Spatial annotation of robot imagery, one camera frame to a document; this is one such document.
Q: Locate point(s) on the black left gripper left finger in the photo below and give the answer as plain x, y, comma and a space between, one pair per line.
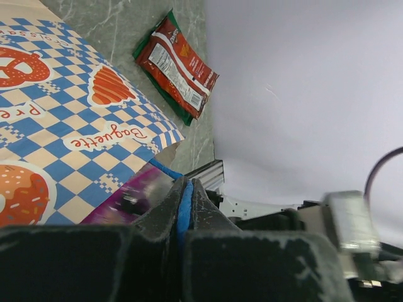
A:
135, 262

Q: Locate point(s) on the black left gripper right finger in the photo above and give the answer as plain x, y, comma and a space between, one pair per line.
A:
224, 263

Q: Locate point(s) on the purple snack pouch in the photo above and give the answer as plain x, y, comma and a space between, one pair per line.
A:
137, 196

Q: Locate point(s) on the blue checkered paper bag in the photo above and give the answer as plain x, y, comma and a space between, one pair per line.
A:
73, 128

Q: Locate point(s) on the red doritos bag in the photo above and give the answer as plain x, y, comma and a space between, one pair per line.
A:
177, 68

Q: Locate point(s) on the green chips bag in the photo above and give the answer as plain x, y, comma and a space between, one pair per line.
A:
182, 113

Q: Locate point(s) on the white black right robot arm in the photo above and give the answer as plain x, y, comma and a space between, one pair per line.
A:
342, 217

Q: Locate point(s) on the aluminium rail frame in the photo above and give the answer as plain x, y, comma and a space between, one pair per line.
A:
211, 175

